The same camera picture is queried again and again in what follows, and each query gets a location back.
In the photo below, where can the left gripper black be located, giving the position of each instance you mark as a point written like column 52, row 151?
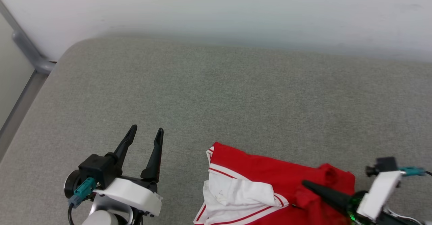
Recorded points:
column 135, row 180

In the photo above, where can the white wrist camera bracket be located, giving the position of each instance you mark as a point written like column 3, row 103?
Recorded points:
column 131, row 194
column 379, row 191

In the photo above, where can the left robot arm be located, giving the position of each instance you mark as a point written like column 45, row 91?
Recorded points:
column 101, row 218

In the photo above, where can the teal left camera connector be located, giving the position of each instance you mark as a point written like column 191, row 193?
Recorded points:
column 84, row 188

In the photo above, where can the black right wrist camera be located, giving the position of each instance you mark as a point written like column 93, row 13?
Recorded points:
column 384, row 164

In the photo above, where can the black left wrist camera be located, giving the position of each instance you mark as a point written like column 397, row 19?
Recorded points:
column 98, row 167

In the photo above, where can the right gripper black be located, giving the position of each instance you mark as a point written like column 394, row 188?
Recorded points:
column 354, row 204

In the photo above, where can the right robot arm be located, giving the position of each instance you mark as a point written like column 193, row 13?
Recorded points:
column 395, row 220

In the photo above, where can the teal camera connector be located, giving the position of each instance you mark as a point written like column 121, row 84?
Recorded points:
column 84, row 188
column 413, row 171

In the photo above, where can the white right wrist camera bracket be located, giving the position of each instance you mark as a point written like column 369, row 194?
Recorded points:
column 379, row 191

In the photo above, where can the red and white jersey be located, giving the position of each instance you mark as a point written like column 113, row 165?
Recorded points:
column 270, row 171

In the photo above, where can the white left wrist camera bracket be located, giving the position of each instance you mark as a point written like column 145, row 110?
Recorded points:
column 131, row 194

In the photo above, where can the grey metal rail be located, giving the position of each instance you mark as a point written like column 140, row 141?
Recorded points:
column 20, row 110

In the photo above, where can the teal right camera connector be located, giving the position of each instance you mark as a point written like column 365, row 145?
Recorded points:
column 413, row 171

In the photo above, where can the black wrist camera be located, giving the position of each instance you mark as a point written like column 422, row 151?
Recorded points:
column 98, row 167
column 384, row 164

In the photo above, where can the grey fabric sofa cushion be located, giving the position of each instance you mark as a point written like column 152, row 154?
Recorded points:
column 236, row 100

